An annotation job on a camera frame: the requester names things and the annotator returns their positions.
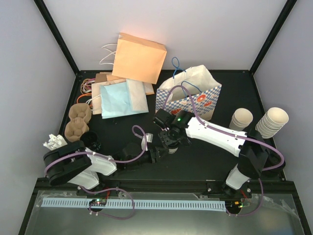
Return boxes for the brown pulp cup carrier stack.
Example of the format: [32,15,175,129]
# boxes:
[65,103,92,142]

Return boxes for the orange paper bag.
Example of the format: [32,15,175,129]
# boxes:
[112,33,167,84]

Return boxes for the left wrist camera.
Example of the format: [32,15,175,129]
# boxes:
[141,133,153,151]

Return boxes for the light blue paper bag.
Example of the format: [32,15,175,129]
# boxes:
[100,82,134,119]

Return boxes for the white paper bag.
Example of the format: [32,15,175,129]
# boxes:
[126,79,149,113]

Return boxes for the short stack paper cups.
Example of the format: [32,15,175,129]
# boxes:
[229,108,253,131]

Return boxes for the brown flat paper bag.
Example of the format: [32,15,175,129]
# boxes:
[94,72,111,83]

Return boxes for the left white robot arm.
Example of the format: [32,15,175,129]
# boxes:
[43,125,167,195]

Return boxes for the blue checkered paper bag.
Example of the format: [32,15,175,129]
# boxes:
[155,57,223,122]

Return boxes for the blue bag handle cord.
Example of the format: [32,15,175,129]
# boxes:
[180,81,203,95]

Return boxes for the light blue cable duct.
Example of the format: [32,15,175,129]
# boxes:
[41,198,226,212]

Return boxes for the tall stack paper cups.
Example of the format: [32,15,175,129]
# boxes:
[255,107,289,139]

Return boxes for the beige kraft paper bag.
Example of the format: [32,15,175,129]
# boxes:
[91,79,126,115]

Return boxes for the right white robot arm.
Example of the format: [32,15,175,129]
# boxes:
[154,89,285,197]

